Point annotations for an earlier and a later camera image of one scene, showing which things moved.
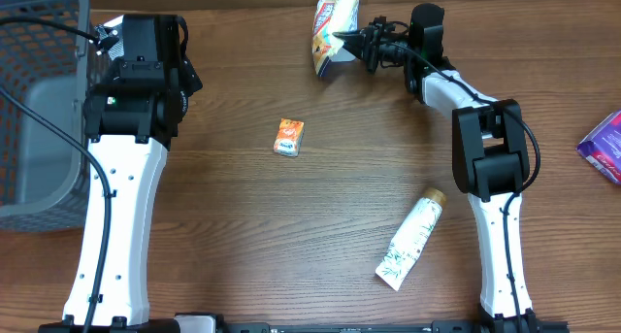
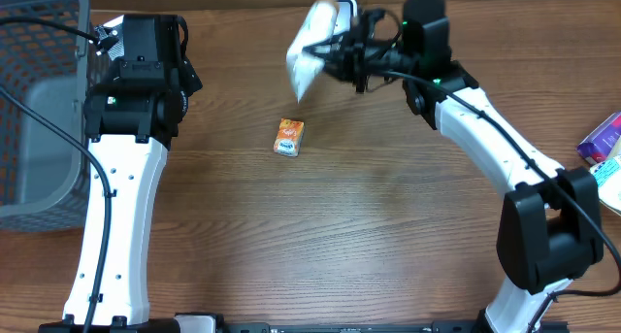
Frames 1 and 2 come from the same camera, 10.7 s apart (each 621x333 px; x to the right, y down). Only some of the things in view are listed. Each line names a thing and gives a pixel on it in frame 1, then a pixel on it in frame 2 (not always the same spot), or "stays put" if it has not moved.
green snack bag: (337, 10) -> (607, 176)
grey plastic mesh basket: (46, 182) stays put
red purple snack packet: (602, 145) stays put
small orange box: (288, 138) stays put
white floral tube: (411, 238) -> (325, 18)
